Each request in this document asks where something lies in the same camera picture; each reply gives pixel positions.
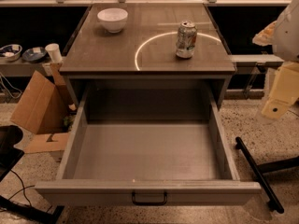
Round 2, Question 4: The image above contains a grey top drawer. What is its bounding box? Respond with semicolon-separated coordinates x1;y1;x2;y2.
35;87;263;207

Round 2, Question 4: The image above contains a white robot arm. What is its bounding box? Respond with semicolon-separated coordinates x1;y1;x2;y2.
252;0;299;120

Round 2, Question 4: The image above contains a grey drawer cabinet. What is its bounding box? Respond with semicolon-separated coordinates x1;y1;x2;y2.
60;3;235;103

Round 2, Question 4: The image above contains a grey side shelf right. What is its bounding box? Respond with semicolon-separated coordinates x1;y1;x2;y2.
230;54;282;75

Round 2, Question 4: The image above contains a grey side shelf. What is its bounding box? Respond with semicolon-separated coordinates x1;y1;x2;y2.
0;57;62;77
230;54;282;75

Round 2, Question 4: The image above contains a crushed soda can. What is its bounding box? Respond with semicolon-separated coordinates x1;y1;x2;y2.
176;20;197;59

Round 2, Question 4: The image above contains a black stand leg right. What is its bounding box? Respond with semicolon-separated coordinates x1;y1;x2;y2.
235;137;299;214

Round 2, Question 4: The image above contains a white ceramic bowl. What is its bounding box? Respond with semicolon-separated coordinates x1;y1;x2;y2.
97;8;128;33

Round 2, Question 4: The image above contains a white paper cup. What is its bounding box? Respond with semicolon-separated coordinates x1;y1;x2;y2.
45;43;63;63

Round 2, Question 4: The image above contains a blue patterned bowl right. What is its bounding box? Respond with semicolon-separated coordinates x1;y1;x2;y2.
22;47;47;63

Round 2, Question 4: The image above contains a blue patterned bowl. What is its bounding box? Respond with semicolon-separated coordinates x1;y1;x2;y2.
0;44;22;62
22;47;47;63

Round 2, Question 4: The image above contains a brown cardboard box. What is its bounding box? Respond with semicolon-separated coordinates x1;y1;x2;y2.
10;63;76;155

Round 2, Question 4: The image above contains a blue patterned bowl left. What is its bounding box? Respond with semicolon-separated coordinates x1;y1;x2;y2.
0;44;22;62

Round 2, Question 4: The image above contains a grey side shelf left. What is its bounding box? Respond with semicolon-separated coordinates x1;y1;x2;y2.
0;57;62;77

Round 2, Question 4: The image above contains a black stand base left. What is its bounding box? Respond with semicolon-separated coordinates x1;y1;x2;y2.
0;125;64;224

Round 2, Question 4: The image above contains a black top drawer handle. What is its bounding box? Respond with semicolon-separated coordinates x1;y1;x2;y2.
132;192;168;206

